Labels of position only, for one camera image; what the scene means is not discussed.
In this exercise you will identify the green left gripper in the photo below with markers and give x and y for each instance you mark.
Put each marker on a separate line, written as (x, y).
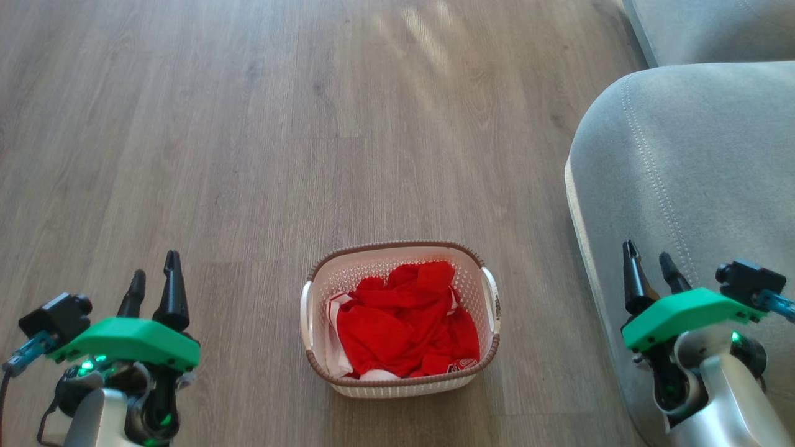
(133, 343)

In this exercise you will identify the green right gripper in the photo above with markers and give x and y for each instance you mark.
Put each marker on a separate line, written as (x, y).
(683, 315)

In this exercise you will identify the white plastic laundry basket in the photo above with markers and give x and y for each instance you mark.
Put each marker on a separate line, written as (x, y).
(484, 298)

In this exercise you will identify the grey fabric sofa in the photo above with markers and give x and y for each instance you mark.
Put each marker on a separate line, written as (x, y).
(695, 161)

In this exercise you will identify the red white garment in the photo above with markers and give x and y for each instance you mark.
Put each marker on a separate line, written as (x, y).
(404, 323)

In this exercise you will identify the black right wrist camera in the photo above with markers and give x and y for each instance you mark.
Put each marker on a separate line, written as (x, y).
(748, 279)

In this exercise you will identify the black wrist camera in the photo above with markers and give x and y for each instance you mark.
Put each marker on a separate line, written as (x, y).
(748, 279)
(56, 318)

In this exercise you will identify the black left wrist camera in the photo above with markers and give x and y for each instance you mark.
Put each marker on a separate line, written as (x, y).
(56, 318)

